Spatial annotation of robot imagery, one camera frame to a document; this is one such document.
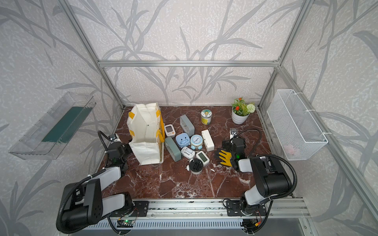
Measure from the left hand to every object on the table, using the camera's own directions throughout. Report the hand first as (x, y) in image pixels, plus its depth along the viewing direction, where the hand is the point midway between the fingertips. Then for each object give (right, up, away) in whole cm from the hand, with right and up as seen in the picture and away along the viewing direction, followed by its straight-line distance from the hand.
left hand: (124, 141), depth 89 cm
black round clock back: (+44, -14, -5) cm, 46 cm away
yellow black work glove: (+61, -10, +1) cm, 61 cm away
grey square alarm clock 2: (+31, -6, -1) cm, 31 cm away
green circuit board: (+10, -37, -18) cm, 42 cm away
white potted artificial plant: (+75, +19, +10) cm, 78 cm away
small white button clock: (+39, -8, +2) cm, 39 cm away
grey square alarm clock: (+38, +9, +8) cm, 40 cm away
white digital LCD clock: (+48, -10, 0) cm, 49 cm away
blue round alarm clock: (+44, -1, +6) cm, 44 cm away
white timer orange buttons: (+25, +5, +13) cm, 29 cm away
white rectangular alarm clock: (+52, -1, +3) cm, 52 cm away
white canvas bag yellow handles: (+8, +4, +15) cm, 18 cm away
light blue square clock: (+35, 0, +7) cm, 36 cm away
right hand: (+68, +2, +6) cm, 68 cm away
